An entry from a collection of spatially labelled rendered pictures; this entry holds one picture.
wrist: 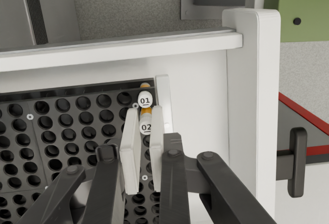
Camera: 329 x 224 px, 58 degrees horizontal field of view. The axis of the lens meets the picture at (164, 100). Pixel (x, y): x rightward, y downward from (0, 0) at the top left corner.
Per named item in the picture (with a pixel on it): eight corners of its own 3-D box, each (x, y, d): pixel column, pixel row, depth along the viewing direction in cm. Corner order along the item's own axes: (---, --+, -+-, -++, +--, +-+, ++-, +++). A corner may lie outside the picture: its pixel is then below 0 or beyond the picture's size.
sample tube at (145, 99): (152, 92, 29) (153, 107, 25) (139, 93, 29) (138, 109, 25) (151, 80, 29) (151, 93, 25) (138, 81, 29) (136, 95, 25)
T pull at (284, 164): (301, 123, 28) (309, 129, 27) (297, 191, 30) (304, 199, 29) (264, 128, 28) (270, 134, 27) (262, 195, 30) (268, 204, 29)
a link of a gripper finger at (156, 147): (149, 147, 16) (162, 146, 16) (152, 105, 23) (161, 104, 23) (154, 193, 17) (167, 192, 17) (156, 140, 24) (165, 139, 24)
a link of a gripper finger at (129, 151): (138, 194, 17) (126, 196, 17) (141, 141, 24) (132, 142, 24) (132, 149, 16) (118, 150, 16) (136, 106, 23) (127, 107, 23)
